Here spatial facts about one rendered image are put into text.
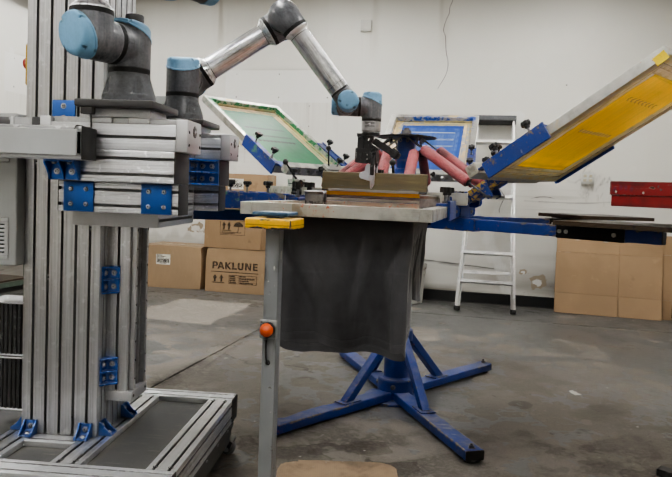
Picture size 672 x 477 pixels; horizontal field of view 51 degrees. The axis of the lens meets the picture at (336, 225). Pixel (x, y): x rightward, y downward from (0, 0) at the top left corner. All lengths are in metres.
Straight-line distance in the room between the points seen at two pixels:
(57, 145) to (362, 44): 5.27
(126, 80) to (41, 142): 0.29
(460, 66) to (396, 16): 0.79
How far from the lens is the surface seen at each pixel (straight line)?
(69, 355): 2.38
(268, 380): 1.97
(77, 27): 2.00
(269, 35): 2.69
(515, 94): 6.78
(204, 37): 7.54
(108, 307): 2.36
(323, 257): 2.16
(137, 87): 2.08
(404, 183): 2.64
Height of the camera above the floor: 1.04
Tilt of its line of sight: 3 degrees down
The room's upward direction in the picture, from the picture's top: 2 degrees clockwise
